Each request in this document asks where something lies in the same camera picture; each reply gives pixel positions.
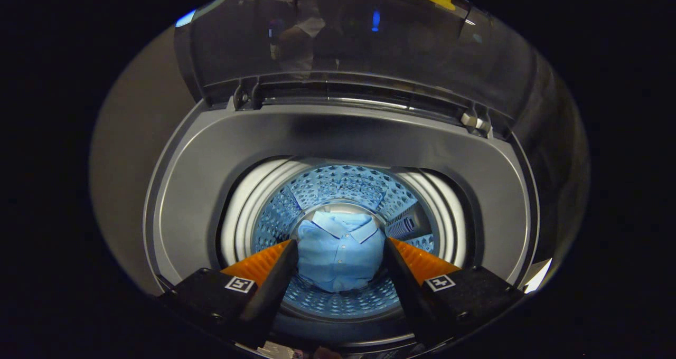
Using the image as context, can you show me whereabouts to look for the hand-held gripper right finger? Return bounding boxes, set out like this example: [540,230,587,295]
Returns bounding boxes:
[383,238,524,349]

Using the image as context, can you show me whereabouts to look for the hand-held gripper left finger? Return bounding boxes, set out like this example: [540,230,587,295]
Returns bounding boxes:
[158,239,299,349]

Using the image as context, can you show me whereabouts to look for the light blue polo shirt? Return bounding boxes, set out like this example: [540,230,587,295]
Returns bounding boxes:
[296,210,386,294]

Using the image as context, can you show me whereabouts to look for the grey washing machine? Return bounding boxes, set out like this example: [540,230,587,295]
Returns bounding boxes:
[143,98,542,357]

